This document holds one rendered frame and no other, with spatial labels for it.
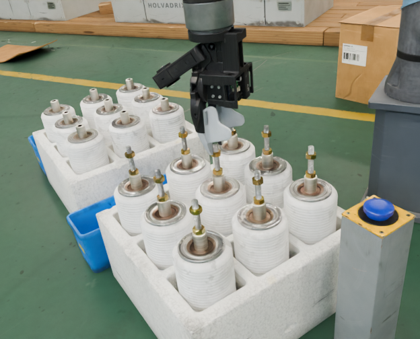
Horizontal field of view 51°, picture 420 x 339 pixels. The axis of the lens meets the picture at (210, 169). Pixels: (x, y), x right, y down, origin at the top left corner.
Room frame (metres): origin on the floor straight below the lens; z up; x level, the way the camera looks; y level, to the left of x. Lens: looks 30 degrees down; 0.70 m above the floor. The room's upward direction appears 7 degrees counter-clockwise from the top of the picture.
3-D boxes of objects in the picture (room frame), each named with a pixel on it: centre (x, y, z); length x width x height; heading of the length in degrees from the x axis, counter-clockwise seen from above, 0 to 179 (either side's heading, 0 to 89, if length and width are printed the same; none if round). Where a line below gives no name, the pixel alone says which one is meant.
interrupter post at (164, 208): (0.63, 0.09, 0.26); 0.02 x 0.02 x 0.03
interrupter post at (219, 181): (0.69, -0.01, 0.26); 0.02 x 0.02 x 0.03
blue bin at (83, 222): (0.89, 0.20, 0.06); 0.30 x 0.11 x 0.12; 121
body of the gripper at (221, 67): (0.68, -0.03, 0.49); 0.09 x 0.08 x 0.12; 60
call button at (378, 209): (0.48, -0.23, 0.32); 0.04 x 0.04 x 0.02
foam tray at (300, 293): (0.69, -0.01, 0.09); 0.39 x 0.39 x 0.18; 30
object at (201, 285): (0.53, 0.03, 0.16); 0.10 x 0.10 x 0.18
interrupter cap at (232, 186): (0.69, -0.01, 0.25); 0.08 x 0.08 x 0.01
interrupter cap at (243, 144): (0.85, -0.06, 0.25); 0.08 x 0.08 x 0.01
